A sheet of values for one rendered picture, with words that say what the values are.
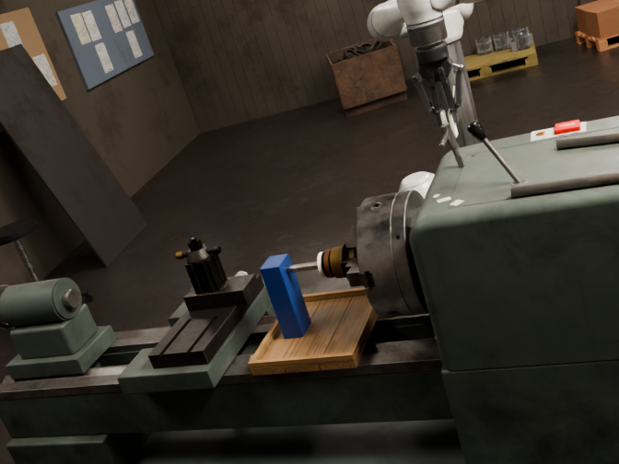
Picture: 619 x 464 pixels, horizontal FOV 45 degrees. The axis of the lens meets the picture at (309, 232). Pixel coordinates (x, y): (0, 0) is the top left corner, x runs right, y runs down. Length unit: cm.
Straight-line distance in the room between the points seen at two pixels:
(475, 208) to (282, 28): 801
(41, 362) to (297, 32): 742
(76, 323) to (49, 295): 14
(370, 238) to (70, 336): 109
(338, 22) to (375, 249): 770
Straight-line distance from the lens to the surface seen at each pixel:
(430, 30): 181
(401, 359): 190
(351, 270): 184
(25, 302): 249
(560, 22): 937
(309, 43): 948
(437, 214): 164
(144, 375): 214
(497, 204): 161
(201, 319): 220
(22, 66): 671
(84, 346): 250
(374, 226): 180
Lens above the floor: 186
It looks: 20 degrees down
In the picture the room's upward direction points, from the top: 18 degrees counter-clockwise
